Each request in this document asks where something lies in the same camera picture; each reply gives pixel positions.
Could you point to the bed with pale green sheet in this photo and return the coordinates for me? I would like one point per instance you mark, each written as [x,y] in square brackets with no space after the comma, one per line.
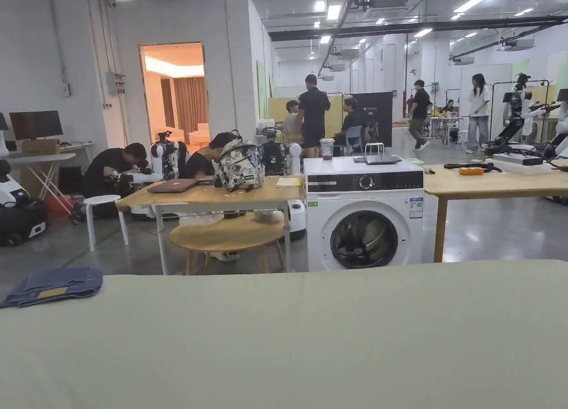
[310,338]

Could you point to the folded blue jeans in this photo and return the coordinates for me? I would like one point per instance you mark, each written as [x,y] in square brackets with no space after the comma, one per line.
[57,284]

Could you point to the white humanoid robot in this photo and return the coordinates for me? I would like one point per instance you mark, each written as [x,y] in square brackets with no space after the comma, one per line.
[164,158]

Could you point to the white folding desk with monitor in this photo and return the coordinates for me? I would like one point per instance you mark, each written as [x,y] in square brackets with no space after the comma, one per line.
[37,156]

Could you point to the black robot with white arm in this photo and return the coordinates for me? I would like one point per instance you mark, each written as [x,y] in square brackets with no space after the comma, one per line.
[523,116]

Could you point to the white washing machine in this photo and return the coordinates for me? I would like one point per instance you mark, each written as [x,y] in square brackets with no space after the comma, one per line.
[359,222]

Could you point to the group of people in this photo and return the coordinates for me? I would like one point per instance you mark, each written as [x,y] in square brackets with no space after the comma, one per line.
[317,116]

